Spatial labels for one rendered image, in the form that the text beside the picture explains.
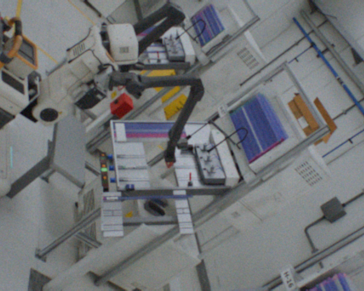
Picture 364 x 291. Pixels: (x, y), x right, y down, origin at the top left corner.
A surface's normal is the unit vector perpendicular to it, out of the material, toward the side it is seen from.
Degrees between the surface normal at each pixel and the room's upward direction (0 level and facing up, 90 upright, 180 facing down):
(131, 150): 43
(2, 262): 0
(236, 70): 90
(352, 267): 90
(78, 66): 90
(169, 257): 90
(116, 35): 48
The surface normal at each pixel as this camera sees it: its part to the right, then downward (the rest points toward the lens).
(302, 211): -0.62, -0.52
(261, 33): 0.17, 0.64
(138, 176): 0.14, -0.77
